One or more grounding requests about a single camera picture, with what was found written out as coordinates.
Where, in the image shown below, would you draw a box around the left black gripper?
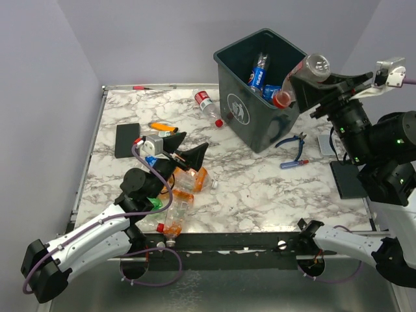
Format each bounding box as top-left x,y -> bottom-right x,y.
149,133 -> 208,200

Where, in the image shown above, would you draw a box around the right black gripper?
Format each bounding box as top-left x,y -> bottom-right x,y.
287,67 -> 373,162

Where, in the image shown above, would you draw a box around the crushed bottle red cap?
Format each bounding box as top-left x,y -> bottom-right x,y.
272,53 -> 331,109

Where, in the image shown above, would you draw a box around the orange crushed bottle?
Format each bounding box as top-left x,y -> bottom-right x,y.
174,167 -> 218,194

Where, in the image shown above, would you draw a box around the pocari sweat blue bottle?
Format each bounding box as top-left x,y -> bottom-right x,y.
262,84 -> 281,104

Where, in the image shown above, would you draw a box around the crushed blue label bottle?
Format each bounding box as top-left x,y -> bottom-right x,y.
144,155 -> 159,167

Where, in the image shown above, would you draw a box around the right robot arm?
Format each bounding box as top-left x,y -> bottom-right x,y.
290,71 -> 415,288

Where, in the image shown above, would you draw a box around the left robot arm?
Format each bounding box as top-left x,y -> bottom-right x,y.
21,132 -> 209,304

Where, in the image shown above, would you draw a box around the pepsi bottle by bin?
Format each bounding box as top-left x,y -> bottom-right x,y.
248,52 -> 270,94

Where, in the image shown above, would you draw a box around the dark green plastic bin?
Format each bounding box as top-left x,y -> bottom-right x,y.
213,29 -> 306,153

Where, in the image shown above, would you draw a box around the starbucks glass bottle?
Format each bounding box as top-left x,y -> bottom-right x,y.
158,131 -> 173,138

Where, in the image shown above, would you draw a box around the orange utility knife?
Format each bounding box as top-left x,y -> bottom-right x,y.
148,122 -> 178,133

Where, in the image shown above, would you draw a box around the orange label large bottle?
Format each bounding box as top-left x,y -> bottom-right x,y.
156,190 -> 194,248

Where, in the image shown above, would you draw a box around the red label clear bottle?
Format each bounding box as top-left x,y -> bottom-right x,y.
192,89 -> 224,128

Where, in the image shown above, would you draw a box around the black rectangular block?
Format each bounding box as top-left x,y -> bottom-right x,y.
114,123 -> 140,159

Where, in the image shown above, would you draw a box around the green crushed bottle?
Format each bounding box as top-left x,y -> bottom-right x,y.
148,198 -> 163,211

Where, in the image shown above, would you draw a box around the red marker pen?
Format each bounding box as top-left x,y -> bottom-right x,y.
133,86 -> 152,90

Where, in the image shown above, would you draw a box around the black box right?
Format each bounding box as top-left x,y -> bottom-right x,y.
330,161 -> 367,200

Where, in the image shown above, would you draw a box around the blue screwdriver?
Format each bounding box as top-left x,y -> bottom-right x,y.
279,160 -> 309,170

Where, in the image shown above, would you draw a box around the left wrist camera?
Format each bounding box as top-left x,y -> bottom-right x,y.
133,135 -> 163,157

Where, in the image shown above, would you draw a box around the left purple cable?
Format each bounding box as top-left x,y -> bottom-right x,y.
21,139 -> 175,295

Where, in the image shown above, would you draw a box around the white network switch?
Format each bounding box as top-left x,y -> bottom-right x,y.
318,135 -> 338,157

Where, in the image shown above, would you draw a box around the blue handled pliers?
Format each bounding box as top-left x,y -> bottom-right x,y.
275,132 -> 308,163

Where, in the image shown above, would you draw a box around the black mounting rail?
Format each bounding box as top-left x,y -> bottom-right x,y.
107,232 -> 337,270

